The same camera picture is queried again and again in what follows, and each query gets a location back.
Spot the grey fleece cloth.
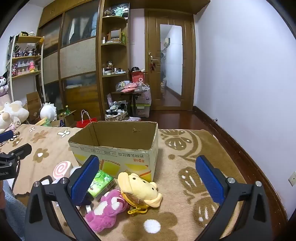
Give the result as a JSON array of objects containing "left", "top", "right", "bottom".
[{"left": 3, "top": 182, "right": 28, "bottom": 241}]

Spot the tall brown cardboard box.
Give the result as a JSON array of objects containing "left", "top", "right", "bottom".
[{"left": 26, "top": 91, "right": 42, "bottom": 124}]

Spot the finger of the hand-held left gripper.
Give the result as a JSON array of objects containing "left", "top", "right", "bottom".
[
  {"left": 0, "top": 130, "right": 14, "bottom": 143},
  {"left": 0, "top": 143, "right": 32, "bottom": 160}
]

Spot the wicker basket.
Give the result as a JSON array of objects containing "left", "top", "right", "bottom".
[{"left": 105, "top": 111, "right": 128, "bottom": 121}]

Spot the pink bear plush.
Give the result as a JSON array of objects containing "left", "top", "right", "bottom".
[{"left": 84, "top": 189, "right": 130, "bottom": 233}]

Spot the cardboard box with bottles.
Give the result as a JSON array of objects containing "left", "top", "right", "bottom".
[{"left": 57, "top": 110, "right": 77, "bottom": 127}]

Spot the wooden wardrobe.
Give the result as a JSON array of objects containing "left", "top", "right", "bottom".
[{"left": 37, "top": 0, "right": 103, "bottom": 122}]

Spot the wooden framed table mirror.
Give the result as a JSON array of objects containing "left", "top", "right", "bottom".
[{"left": 110, "top": 29, "right": 122, "bottom": 42}]

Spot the wooden corner shelf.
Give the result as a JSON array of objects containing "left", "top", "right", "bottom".
[{"left": 98, "top": 0, "right": 131, "bottom": 121}]

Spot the small wooden side table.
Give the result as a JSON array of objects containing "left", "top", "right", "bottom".
[{"left": 112, "top": 89, "right": 148, "bottom": 116}]

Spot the row of dark figurines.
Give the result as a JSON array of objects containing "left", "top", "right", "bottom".
[{"left": 13, "top": 45, "right": 41, "bottom": 57}]

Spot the white shelf rack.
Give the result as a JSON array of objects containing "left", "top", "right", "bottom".
[{"left": 6, "top": 35, "right": 45, "bottom": 102}]

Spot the black and white plush doll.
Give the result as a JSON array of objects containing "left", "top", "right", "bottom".
[{"left": 0, "top": 71, "right": 10, "bottom": 96}]

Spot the red paper bag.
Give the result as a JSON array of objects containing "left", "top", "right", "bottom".
[{"left": 131, "top": 70, "right": 147, "bottom": 84}]

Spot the pile of striped socks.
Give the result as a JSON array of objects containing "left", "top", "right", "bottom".
[{"left": 106, "top": 101, "right": 127, "bottom": 115}]

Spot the green tissue packet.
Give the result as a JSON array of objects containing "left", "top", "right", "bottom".
[{"left": 87, "top": 170, "right": 116, "bottom": 201}]

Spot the wooden door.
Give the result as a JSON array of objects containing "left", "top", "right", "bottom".
[{"left": 145, "top": 9, "right": 197, "bottom": 111}]

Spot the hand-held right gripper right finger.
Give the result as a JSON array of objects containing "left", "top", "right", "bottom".
[{"left": 195, "top": 155, "right": 273, "bottom": 241}]

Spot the clear plastic storage bin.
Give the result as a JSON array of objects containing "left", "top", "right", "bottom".
[{"left": 131, "top": 103, "right": 151, "bottom": 118}]

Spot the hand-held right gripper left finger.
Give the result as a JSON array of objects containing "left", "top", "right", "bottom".
[{"left": 24, "top": 155, "right": 100, "bottom": 241}]

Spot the door mirror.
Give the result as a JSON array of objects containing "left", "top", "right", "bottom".
[{"left": 160, "top": 24, "right": 183, "bottom": 107}]

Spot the pink patterned plastic bag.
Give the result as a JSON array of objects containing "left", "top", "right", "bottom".
[{"left": 136, "top": 88, "right": 152, "bottom": 106}]

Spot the yellow plush toy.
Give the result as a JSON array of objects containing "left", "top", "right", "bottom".
[{"left": 117, "top": 171, "right": 163, "bottom": 215}]

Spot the red gift bag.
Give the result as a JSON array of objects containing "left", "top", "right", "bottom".
[{"left": 76, "top": 110, "right": 99, "bottom": 128}]

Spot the white spiky round plush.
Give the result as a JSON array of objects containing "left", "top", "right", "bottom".
[{"left": 40, "top": 102, "right": 57, "bottom": 121}]

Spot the row of pink figure boxes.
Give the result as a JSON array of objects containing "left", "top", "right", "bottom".
[{"left": 17, "top": 60, "right": 38, "bottom": 75}]

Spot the white and brown plush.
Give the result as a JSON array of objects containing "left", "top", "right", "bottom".
[{"left": 3, "top": 100, "right": 30, "bottom": 127}]

